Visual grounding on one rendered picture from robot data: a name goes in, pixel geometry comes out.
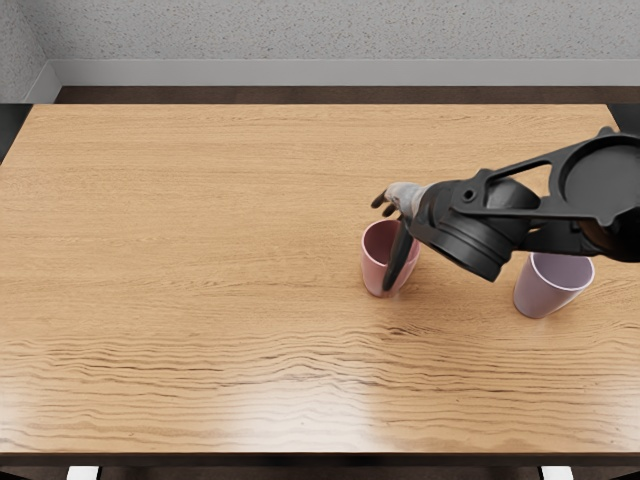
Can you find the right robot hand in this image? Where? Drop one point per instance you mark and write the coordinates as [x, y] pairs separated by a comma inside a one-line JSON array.
[[406, 196]]

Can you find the lilac cup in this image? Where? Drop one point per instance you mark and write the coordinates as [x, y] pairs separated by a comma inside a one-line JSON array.
[[546, 290]]

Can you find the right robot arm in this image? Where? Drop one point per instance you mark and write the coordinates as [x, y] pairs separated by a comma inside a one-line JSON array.
[[500, 220]]

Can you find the pink cup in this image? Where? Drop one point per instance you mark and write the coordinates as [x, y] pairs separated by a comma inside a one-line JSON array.
[[376, 250]]

